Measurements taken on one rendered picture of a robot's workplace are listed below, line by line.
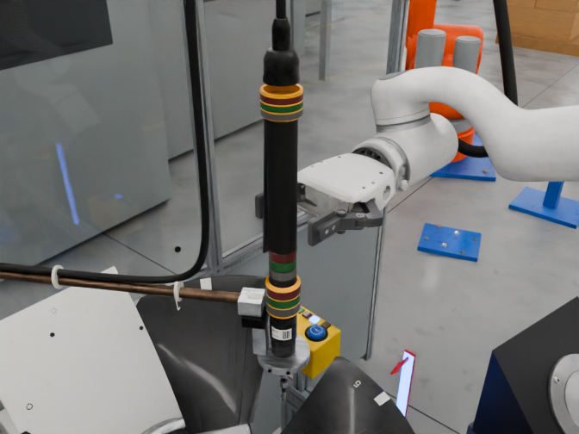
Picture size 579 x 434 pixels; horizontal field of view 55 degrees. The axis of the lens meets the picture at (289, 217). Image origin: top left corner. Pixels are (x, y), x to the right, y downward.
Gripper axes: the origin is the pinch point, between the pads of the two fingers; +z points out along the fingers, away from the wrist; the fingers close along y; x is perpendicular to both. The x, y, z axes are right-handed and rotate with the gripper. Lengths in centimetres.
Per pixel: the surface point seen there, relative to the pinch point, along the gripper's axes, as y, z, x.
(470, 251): 78, -240, -161
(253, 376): 6.8, 0.7, -30.7
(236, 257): 70, -49, -65
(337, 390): 4.2, -16.8, -45.9
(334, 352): 21, -37, -63
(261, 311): 0.9, 4.0, -12.3
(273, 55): -0.7, 2.9, 19.3
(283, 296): -1.9, 3.0, -9.0
